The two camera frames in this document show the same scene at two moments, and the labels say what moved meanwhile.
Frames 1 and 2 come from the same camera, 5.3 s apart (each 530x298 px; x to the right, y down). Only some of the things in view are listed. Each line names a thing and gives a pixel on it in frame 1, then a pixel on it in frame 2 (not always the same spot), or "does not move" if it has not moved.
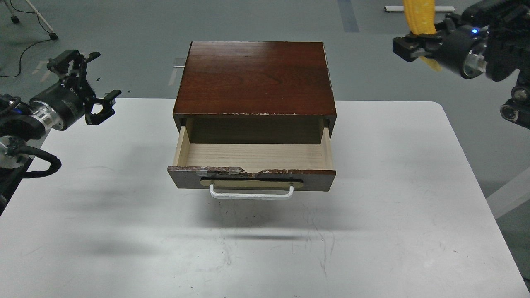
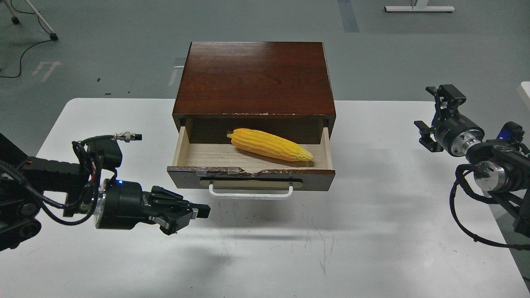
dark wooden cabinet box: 255,92 does not move
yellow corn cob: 420,14 -> 262,142
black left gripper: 60,105 -> 121,205
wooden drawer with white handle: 254,171 does not move
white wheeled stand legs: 15,19 does not move
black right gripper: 460,45 -> 455,131
